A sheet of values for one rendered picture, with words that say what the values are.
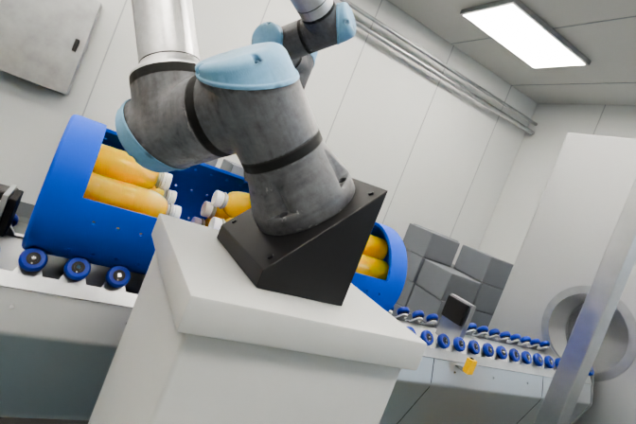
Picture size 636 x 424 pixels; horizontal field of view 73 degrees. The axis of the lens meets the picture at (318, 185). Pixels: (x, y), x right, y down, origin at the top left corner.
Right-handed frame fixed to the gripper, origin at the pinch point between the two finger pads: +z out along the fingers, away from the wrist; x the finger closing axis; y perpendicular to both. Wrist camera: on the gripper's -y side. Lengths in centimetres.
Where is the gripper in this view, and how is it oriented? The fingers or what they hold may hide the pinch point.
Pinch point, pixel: (245, 175)
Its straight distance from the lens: 106.1
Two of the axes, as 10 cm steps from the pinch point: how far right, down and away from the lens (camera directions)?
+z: -3.7, 9.3, 0.2
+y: 8.1, 3.1, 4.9
